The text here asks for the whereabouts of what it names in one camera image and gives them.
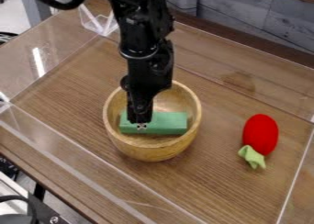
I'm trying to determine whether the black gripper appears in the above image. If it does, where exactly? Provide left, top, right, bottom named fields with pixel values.
left=121, top=39, right=174, bottom=130

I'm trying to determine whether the green rectangular block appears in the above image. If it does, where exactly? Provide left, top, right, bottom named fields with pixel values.
left=119, top=112, right=187, bottom=135

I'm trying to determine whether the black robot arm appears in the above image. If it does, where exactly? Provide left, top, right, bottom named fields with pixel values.
left=39, top=0, right=174, bottom=128

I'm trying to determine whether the brown wooden bowl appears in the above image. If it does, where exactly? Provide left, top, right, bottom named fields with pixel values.
left=102, top=79, right=203, bottom=162

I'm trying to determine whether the red plush tomato toy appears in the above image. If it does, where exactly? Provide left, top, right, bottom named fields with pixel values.
left=238, top=114, right=278, bottom=169

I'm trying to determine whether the grey table leg post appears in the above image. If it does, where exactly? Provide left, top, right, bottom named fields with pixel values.
left=23, top=0, right=52, bottom=27

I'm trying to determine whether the black metal bracket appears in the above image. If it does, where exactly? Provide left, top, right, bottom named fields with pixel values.
left=28, top=194, right=70, bottom=224

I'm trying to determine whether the black cable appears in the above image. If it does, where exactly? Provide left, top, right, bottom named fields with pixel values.
left=0, top=196, right=34, bottom=224

